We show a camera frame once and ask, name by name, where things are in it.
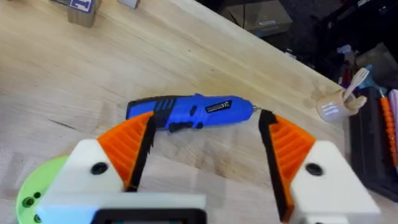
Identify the wooden block with purple print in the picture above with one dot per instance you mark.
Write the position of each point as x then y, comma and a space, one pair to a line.
81, 11

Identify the small pale block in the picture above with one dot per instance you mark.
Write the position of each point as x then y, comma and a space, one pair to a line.
129, 3

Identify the cardboard box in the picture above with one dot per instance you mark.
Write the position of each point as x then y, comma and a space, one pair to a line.
258, 17

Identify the black tool case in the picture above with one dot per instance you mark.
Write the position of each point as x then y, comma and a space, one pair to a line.
373, 140

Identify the blue electric screwdriver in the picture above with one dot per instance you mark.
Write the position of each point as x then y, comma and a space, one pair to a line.
192, 111

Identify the green disc with holes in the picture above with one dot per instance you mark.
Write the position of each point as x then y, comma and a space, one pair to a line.
34, 189

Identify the beige cup with utensils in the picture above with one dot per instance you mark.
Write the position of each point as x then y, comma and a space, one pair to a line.
340, 104

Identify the white orange right gripper right finger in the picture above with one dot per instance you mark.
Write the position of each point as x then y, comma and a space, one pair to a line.
311, 174

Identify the white orange right gripper left finger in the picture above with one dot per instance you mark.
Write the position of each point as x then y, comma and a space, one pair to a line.
121, 152

